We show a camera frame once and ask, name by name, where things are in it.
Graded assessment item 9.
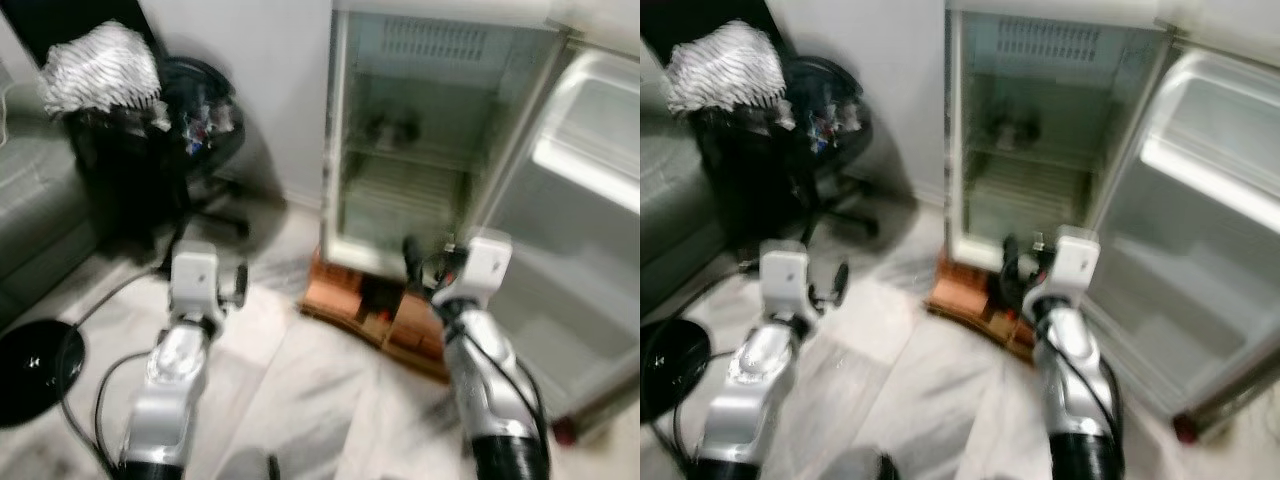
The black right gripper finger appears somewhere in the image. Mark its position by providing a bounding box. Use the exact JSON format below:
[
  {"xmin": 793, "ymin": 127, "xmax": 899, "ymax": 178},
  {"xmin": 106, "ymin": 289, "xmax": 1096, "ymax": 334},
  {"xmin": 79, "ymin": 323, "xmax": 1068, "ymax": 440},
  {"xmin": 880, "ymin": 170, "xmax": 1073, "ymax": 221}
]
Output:
[
  {"xmin": 401, "ymin": 235, "xmax": 426, "ymax": 293},
  {"xmin": 1002, "ymin": 235, "xmax": 1024, "ymax": 297}
]

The brown wooden fridge stand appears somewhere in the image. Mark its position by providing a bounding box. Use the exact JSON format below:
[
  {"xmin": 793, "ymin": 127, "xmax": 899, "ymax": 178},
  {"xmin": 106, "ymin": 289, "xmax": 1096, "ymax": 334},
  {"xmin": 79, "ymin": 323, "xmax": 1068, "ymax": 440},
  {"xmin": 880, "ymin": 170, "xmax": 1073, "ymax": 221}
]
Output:
[
  {"xmin": 924, "ymin": 250, "xmax": 1041, "ymax": 367},
  {"xmin": 299, "ymin": 250, "xmax": 453, "ymax": 383}
]

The dark item inside fridge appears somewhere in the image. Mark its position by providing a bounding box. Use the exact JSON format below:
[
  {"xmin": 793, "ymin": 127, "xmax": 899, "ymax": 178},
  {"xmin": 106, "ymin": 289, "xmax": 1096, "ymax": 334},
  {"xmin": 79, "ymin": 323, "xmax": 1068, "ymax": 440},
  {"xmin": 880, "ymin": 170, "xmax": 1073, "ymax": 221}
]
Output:
[
  {"xmin": 364, "ymin": 111, "xmax": 422, "ymax": 147},
  {"xmin": 984, "ymin": 109, "xmax": 1042, "ymax": 147}
]

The black office chair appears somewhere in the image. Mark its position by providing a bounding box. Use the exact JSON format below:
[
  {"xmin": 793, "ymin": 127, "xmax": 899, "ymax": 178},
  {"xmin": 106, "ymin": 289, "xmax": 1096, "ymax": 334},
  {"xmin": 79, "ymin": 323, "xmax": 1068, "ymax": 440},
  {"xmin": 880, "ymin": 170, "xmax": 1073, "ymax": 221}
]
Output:
[
  {"xmin": 694, "ymin": 55, "xmax": 883, "ymax": 263},
  {"xmin": 64, "ymin": 55, "xmax": 253, "ymax": 263}
]

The grey sofa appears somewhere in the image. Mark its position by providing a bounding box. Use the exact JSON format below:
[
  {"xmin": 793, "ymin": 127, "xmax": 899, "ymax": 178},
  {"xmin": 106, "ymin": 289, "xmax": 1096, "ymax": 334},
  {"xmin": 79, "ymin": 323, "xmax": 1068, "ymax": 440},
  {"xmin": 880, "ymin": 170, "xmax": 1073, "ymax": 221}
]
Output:
[
  {"xmin": 640, "ymin": 118, "xmax": 723, "ymax": 313},
  {"xmin": 0, "ymin": 58, "xmax": 102, "ymax": 323}
]

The black round floor base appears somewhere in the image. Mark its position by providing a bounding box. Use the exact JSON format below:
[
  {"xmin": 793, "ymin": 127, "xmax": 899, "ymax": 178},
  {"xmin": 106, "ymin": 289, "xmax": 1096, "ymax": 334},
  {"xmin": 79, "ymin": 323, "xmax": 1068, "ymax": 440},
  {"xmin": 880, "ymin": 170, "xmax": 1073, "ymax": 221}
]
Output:
[
  {"xmin": 0, "ymin": 319, "xmax": 87, "ymax": 430},
  {"xmin": 640, "ymin": 317, "xmax": 712, "ymax": 427}
]

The robot left leg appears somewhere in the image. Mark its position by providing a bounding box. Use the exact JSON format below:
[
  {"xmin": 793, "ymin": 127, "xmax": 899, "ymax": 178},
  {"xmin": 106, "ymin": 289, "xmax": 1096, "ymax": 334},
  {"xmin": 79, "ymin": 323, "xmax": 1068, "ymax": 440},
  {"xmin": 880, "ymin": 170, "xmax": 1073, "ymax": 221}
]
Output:
[
  {"xmin": 214, "ymin": 447, "xmax": 282, "ymax": 480},
  {"xmin": 820, "ymin": 444, "xmax": 897, "ymax": 480}
]

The black white striped cloth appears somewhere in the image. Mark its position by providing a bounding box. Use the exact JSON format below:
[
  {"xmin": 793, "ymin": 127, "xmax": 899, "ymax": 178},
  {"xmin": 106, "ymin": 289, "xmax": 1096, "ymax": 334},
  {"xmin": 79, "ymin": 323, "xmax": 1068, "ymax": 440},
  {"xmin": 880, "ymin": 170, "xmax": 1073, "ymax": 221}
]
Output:
[
  {"xmin": 664, "ymin": 19, "xmax": 797, "ymax": 117},
  {"xmin": 37, "ymin": 21, "xmax": 167, "ymax": 117}
]

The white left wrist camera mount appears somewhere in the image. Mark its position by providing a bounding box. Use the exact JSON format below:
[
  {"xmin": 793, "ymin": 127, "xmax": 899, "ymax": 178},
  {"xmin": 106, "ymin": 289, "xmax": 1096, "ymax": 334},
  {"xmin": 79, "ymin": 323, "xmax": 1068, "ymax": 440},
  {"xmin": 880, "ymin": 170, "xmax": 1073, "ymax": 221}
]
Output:
[
  {"xmin": 167, "ymin": 240, "xmax": 222, "ymax": 317},
  {"xmin": 759, "ymin": 240, "xmax": 812, "ymax": 317}
]

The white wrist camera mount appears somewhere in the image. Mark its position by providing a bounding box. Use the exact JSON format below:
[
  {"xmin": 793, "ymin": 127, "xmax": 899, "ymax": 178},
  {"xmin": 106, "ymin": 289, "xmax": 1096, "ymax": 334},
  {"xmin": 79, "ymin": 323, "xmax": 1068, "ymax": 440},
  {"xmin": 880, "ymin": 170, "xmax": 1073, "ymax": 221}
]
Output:
[
  {"xmin": 167, "ymin": 240, "xmax": 222, "ymax": 317},
  {"xmin": 1049, "ymin": 225, "xmax": 1102, "ymax": 297},
  {"xmin": 759, "ymin": 240, "xmax": 812, "ymax": 317},
  {"xmin": 459, "ymin": 229, "xmax": 514, "ymax": 302}
]

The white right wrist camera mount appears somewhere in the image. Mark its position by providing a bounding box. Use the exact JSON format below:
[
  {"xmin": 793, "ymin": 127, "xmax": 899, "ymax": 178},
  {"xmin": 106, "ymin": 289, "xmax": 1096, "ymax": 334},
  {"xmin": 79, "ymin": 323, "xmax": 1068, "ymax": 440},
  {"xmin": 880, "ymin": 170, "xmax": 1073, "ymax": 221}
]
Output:
[
  {"xmin": 459, "ymin": 229, "xmax": 514, "ymax": 302},
  {"xmin": 1049, "ymin": 225, "xmax": 1102, "ymax": 297}
]

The grey floor cable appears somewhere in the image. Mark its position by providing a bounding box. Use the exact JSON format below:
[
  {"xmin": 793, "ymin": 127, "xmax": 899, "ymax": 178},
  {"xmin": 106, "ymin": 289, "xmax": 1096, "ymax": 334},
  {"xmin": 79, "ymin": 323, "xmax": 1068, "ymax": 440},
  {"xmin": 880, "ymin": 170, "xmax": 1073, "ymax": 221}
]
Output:
[
  {"xmin": 60, "ymin": 262, "xmax": 177, "ymax": 333},
  {"xmin": 700, "ymin": 260, "xmax": 767, "ymax": 301}
]

